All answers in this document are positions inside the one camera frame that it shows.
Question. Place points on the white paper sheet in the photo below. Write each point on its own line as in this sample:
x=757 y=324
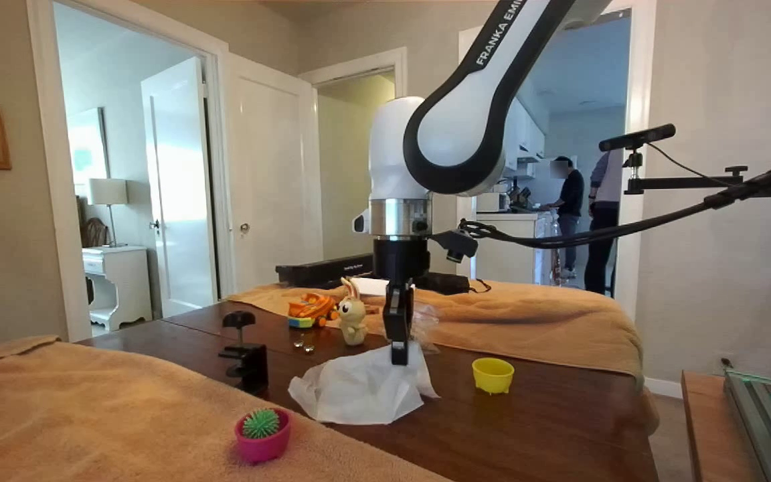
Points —
x=370 y=288

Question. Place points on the person in dark shirt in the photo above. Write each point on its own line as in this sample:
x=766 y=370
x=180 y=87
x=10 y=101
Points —
x=568 y=206

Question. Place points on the black camera on stand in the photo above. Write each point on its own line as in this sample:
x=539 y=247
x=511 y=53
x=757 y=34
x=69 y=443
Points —
x=639 y=137

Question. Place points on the white open door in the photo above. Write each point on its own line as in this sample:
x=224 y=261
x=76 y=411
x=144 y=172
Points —
x=271 y=172

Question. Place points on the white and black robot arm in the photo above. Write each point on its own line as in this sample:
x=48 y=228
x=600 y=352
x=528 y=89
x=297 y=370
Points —
x=451 y=142

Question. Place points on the black table clamp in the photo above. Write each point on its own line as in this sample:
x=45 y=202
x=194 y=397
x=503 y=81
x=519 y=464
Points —
x=247 y=363

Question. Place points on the black keyboard bar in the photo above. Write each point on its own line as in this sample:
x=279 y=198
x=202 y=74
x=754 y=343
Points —
x=325 y=275

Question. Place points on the person in white shirt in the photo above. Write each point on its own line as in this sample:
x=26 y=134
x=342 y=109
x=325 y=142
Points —
x=603 y=206

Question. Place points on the wooden side table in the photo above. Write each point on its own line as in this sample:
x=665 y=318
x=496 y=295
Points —
x=718 y=449

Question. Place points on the white side cabinet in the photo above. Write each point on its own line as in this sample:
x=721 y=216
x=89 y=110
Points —
x=119 y=288

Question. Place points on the yellow plastic cup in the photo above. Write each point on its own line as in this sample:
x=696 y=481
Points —
x=495 y=377

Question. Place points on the green spiky ball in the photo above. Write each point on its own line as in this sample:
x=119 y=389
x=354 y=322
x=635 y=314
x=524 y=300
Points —
x=262 y=423

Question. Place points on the yellow bunny toy figure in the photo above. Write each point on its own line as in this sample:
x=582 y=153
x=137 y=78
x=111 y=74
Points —
x=352 y=314

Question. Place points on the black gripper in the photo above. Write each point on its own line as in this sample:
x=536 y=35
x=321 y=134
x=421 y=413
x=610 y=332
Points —
x=401 y=264

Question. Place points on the black bag on towel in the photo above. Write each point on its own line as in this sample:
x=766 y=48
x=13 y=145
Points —
x=451 y=284

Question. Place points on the white paper napkin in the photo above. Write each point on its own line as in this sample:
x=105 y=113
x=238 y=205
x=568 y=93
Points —
x=366 y=389

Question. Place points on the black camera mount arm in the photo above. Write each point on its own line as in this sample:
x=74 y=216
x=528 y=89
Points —
x=734 y=185

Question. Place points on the pink plastic bowl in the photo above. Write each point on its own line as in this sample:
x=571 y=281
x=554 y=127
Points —
x=258 y=450

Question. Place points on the tan towel near left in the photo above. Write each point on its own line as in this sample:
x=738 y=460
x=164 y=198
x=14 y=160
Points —
x=76 y=413

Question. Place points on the white kitchen counter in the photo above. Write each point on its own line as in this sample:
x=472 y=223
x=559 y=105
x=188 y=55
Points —
x=507 y=261

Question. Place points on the white table lamp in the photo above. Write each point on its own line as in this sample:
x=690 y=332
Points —
x=108 y=194

